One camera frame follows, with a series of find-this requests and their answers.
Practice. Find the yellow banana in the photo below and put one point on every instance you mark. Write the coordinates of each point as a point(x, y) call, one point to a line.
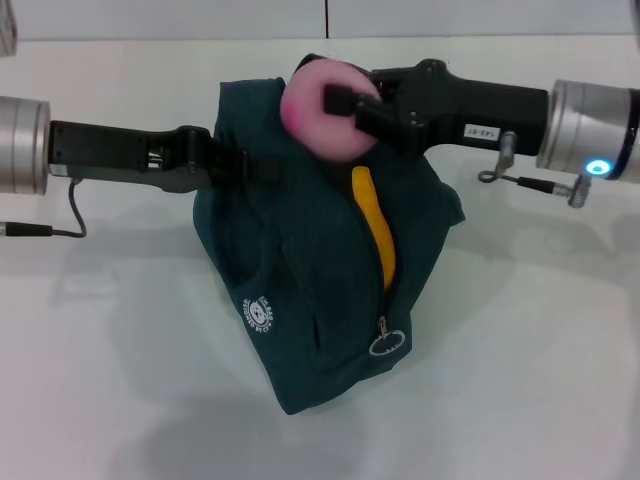
point(375, 225)

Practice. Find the dark teal lunch bag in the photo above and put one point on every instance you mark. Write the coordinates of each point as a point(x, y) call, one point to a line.
point(300, 280)

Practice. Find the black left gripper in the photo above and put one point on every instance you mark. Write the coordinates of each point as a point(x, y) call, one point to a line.
point(110, 155)

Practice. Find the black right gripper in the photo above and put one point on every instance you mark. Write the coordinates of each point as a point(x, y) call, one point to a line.
point(475, 115)

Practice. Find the pink peach toy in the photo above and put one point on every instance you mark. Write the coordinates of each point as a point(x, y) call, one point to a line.
point(310, 115)

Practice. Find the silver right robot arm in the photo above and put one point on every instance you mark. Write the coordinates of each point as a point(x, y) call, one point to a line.
point(595, 130)

